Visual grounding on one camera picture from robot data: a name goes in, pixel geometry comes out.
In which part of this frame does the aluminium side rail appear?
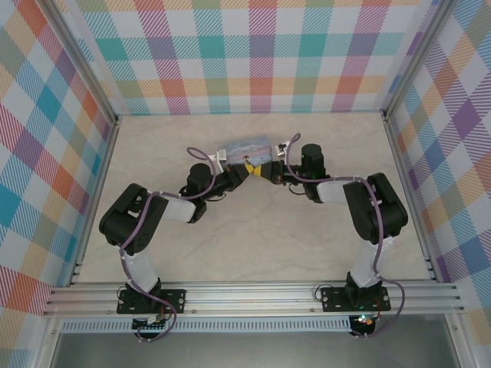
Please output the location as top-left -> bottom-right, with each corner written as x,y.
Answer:
67,117 -> 122,288

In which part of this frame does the small circuit board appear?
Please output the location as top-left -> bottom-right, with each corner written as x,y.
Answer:
351,314 -> 376,334
132,314 -> 170,332

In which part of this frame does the light blue cloth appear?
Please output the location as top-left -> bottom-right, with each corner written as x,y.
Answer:
221,133 -> 274,166

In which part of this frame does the long aluminium base rail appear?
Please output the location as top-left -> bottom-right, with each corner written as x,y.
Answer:
41,281 -> 468,318

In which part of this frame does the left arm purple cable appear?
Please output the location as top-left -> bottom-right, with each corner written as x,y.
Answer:
119,146 -> 216,343

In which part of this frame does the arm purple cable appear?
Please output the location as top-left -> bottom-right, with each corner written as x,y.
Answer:
119,146 -> 216,343
283,133 -> 407,340

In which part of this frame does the grey metal shelf panel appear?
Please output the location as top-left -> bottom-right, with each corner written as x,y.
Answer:
49,331 -> 461,368

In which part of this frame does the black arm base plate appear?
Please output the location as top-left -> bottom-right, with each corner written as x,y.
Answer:
319,286 -> 392,312
117,287 -> 188,315

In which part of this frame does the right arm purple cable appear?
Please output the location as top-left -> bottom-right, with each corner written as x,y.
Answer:
283,133 -> 407,340

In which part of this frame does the slotted grey cable duct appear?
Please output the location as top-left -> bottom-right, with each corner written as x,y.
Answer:
60,314 -> 353,334

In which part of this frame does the aluminium corner post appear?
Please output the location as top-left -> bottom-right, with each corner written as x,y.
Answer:
44,0 -> 120,127
381,0 -> 456,120

